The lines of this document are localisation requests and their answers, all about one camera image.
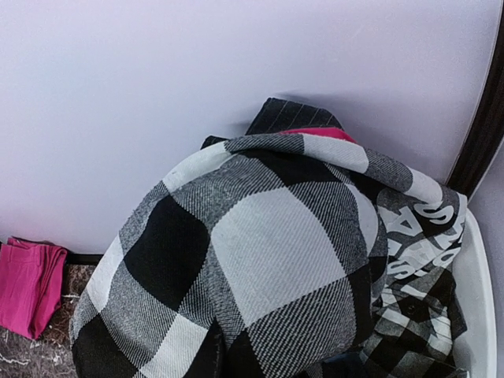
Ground pink trousers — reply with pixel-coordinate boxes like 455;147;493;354
1;237;68;340

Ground dark blue garment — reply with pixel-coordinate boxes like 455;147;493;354
322;352;368;378

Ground white plastic laundry bin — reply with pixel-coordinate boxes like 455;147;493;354
453;211;497;378

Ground black white checkered shirt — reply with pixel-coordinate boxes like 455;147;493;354
70;133;465;377

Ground dark pinstriped garment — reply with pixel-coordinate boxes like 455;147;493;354
246;98;343;135

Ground pink garment in bin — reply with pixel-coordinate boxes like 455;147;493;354
280;127;357;143

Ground black shirt white lettering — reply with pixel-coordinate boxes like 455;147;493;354
369;188;465;347

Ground right black corner post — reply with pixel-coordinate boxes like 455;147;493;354
447;20;503;198

